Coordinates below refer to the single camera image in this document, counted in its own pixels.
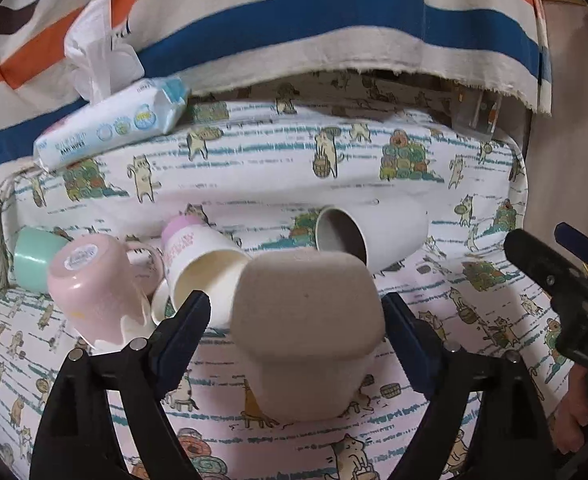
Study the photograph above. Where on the pink mug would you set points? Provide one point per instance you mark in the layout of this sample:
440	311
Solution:
94	290

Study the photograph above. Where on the cream cup with pink label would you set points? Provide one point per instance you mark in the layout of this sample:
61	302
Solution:
199	270

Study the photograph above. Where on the small white cup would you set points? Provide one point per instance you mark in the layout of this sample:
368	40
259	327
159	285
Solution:
158	305

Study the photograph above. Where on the mint green cup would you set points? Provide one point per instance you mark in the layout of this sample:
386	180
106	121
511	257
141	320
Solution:
34	260

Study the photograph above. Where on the baby wipes pack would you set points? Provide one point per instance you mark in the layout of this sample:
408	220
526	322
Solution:
109	122

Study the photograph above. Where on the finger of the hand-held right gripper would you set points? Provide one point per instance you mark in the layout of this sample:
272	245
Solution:
581	247
529	252

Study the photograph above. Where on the wooden cabinet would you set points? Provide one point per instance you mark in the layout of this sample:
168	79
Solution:
569	135

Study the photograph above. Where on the cat printed tablecloth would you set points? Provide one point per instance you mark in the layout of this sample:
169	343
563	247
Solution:
274	160

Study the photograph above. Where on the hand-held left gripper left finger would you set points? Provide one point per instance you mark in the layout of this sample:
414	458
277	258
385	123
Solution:
186	330

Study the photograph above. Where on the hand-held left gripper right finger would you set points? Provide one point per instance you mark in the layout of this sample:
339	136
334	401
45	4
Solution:
405	335

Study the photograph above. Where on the clear plastic holder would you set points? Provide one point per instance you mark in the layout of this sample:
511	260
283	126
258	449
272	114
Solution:
474	110

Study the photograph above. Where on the person's right hand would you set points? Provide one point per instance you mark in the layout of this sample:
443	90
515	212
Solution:
574	410

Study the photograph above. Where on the striped cloth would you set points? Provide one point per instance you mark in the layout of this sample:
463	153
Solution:
274	25

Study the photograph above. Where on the beige cup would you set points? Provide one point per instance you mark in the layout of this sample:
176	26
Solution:
304	330

